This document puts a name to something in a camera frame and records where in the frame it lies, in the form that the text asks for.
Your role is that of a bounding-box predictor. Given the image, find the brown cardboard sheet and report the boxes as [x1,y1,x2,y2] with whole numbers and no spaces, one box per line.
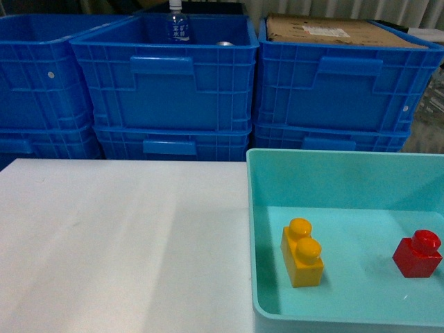
[266,14,425,49]

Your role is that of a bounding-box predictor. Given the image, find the blue crate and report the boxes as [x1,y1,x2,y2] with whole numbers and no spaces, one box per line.
[94,126,251,162]
[253,21,443,133]
[250,123,410,152]
[1,14,125,130]
[1,126,103,169]
[71,13,259,131]

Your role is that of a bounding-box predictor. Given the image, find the blue crate bottom right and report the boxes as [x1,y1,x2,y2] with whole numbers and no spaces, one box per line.
[250,123,410,152]

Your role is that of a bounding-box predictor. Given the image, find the blue crate top left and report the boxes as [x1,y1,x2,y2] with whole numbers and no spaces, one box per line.
[1,14,125,130]

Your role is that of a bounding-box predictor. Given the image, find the yellow two-stud toy block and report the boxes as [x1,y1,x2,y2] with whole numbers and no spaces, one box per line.
[280,217,324,288]

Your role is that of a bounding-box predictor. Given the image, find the clear water bottle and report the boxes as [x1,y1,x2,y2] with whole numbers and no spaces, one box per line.
[166,0,191,44]

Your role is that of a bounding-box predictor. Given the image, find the red one-stud toy block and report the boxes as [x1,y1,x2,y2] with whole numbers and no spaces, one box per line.
[392,230,443,278]

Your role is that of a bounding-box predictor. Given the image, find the teal plastic tray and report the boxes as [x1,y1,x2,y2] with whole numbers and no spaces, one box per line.
[247,149,443,332]

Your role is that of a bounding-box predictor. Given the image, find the silver metal can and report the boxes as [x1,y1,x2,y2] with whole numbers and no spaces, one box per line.
[216,41,234,46]

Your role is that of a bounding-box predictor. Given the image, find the blue crate bottom middle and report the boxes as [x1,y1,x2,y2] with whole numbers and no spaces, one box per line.
[94,126,251,162]

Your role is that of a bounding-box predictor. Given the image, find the blue crate top middle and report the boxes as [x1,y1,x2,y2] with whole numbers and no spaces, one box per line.
[71,13,259,131]

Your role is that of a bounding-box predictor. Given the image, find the blue crate top right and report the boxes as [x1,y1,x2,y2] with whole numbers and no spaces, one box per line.
[253,21,443,133]

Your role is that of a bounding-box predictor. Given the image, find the blue crate bottom left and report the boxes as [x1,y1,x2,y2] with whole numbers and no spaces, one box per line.
[1,126,103,169]

